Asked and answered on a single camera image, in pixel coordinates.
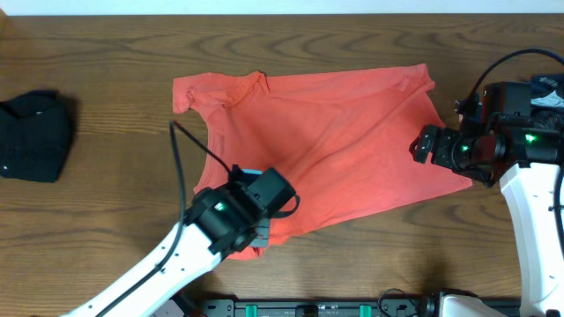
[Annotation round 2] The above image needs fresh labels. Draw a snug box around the folded black garment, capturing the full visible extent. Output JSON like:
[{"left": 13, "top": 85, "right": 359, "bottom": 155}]
[{"left": 1, "top": 90, "right": 72, "bottom": 182}]

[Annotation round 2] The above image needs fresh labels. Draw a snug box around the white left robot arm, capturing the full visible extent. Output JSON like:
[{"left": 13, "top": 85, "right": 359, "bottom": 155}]
[{"left": 68, "top": 187, "right": 289, "bottom": 317}]

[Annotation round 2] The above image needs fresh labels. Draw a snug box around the red orange t-shirt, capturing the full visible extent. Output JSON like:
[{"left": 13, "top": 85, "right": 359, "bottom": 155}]
[{"left": 173, "top": 63, "right": 471, "bottom": 246}]

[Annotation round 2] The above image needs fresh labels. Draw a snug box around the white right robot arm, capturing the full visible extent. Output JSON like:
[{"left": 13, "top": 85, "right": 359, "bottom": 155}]
[{"left": 410, "top": 125, "right": 563, "bottom": 316}]

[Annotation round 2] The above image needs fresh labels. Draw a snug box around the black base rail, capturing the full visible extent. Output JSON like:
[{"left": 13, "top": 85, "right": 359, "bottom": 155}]
[{"left": 198, "top": 299, "right": 421, "bottom": 317}]

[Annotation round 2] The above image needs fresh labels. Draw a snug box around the dark patterned garment pile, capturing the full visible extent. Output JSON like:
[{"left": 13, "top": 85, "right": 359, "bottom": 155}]
[{"left": 530, "top": 74, "right": 563, "bottom": 132}]

